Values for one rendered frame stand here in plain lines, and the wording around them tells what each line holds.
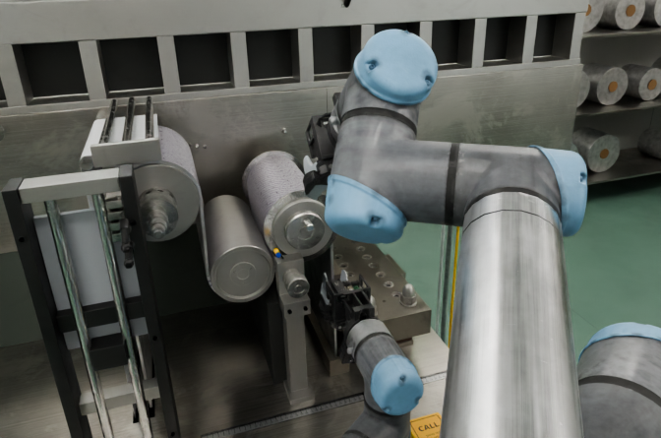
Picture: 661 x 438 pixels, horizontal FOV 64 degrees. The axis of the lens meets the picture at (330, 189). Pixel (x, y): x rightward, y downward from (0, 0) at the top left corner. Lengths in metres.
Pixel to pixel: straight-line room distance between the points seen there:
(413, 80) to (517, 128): 1.08
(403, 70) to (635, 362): 0.39
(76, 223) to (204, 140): 0.48
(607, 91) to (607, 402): 3.91
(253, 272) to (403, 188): 0.59
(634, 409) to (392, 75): 0.39
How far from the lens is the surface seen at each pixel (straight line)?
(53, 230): 0.82
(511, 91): 1.51
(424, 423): 1.06
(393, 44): 0.50
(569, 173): 0.46
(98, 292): 0.89
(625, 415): 0.61
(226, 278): 1.01
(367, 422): 0.89
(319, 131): 0.68
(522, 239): 0.38
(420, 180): 0.45
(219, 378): 1.21
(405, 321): 1.14
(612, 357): 0.67
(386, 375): 0.82
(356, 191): 0.45
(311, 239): 0.98
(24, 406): 1.30
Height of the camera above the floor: 1.69
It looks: 22 degrees down
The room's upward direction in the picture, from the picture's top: 2 degrees counter-clockwise
